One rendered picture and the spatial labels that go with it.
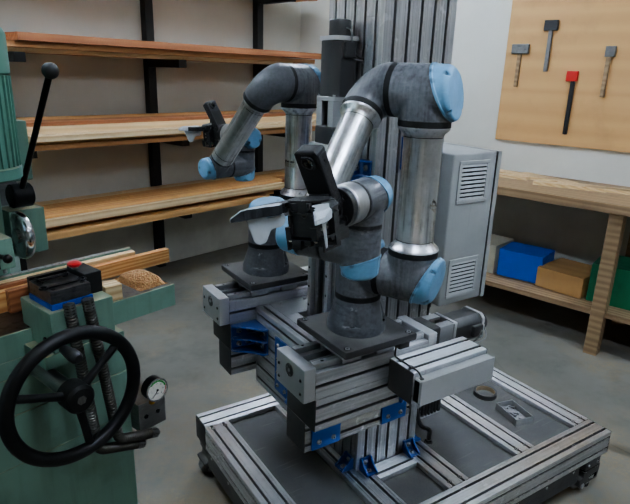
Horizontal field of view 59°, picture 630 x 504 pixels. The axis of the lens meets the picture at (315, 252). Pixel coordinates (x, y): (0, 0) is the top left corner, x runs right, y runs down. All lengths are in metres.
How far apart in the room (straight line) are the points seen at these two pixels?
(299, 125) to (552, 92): 2.44
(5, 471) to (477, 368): 1.14
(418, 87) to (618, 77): 2.72
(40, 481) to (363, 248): 0.93
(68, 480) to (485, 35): 3.60
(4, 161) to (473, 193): 1.22
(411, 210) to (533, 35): 2.88
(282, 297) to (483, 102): 2.69
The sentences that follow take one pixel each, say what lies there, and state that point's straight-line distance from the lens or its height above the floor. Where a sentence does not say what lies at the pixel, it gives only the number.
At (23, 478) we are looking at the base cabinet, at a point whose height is 0.55.
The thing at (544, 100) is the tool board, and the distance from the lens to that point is 3.99.
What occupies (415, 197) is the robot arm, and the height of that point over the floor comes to 1.18.
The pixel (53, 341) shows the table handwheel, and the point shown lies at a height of 0.95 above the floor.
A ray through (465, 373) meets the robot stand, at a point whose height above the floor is 0.71.
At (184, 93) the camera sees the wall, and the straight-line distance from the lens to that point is 4.41.
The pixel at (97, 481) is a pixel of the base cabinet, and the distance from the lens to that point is 1.62.
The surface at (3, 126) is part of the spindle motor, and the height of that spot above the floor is 1.31.
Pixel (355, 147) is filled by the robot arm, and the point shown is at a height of 1.29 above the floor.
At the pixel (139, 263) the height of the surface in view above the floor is 0.92.
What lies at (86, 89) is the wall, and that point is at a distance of 4.03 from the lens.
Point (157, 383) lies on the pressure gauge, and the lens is 1.50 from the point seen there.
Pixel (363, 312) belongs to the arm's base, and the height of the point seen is 0.88.
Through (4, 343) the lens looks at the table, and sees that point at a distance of 1.34.
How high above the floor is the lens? 1.43
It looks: 18 degrees down
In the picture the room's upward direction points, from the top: 2 degrees clockwise
